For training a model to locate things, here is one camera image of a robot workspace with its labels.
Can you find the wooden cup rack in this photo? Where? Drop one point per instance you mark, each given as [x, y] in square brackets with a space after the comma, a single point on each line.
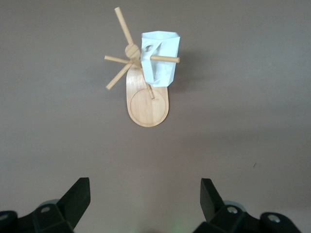
[148, 109]

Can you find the white faceted cup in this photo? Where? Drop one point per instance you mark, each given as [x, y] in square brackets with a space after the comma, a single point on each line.
[165, 70]

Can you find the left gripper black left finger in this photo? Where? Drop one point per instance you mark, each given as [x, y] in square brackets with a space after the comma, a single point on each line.
[60, 216]

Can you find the brown table cover sheet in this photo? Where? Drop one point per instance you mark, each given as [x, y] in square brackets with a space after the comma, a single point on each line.
[48, 121]

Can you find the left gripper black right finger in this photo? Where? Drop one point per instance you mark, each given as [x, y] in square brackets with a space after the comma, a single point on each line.
[226, 218]

